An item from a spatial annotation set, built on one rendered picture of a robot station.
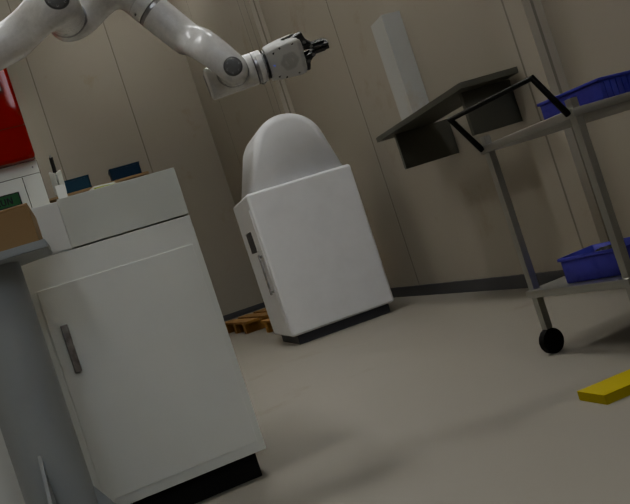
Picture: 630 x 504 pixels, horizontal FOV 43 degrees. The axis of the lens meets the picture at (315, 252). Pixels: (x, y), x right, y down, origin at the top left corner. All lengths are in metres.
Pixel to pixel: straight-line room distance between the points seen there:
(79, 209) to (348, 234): 3.48
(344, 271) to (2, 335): 3.86
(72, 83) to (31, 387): 10.44
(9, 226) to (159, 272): 0.55
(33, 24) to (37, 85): 10.21
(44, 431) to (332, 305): 3.77
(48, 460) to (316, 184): 3.91
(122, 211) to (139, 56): 10.11
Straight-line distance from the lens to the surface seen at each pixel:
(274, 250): 5.52
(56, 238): 2.38
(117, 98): 12.25
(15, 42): 2.15
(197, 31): 2.09
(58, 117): 12.19
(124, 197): 2.40
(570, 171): 3.97
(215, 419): 2.41
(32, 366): 2.03
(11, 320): 2.03
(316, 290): 5.57
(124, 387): 2.37
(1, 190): 3.03
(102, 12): 2.20
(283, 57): 2.12
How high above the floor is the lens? 0.60
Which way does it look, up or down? level
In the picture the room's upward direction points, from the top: 18 degrees counter-clockwise
